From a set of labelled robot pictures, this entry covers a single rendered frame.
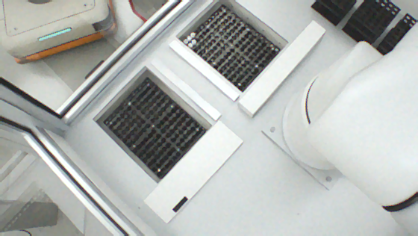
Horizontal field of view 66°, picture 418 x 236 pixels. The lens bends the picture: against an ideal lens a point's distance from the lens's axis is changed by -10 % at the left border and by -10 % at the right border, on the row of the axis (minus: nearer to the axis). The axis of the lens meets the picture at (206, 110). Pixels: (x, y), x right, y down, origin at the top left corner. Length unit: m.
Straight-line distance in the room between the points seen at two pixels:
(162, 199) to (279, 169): 0.30
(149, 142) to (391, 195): 0.69
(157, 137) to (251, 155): 0.26
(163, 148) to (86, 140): 0.21
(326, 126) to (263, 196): 0.54
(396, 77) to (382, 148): 0.07
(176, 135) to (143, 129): 0.09
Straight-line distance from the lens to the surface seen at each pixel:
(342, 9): 0.99
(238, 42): 1.05
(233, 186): 0.87
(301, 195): 0.90
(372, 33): 1.01
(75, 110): 0.92
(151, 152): 0.96
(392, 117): 0.36
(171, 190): 0.86
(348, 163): 0.37
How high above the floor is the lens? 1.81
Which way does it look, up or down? 75 degrees down
